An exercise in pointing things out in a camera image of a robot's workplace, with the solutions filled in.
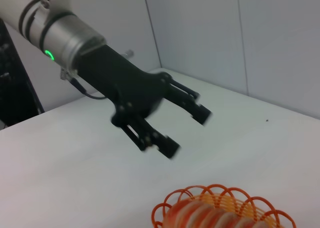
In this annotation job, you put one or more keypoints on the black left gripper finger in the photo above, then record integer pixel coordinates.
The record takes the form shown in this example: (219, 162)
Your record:
(195, 105)

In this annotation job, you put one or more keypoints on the silver knob on left gripper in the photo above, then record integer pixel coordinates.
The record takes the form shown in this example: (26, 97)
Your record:
(129, 53)

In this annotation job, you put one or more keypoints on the black equipment cabinet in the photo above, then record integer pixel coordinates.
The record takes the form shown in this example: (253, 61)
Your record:
(15, 87)

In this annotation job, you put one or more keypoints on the orange woven plastic basket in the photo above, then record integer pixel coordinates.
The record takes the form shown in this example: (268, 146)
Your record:
(262, 208)

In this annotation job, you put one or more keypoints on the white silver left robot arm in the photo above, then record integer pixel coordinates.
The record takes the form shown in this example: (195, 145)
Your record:
(50, 25)

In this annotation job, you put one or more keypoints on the orange striped toy shrimp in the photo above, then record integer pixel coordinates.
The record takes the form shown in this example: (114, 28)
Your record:
(212, 215)

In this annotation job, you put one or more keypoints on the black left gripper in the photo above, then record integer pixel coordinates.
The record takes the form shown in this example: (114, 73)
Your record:
(117, 77)

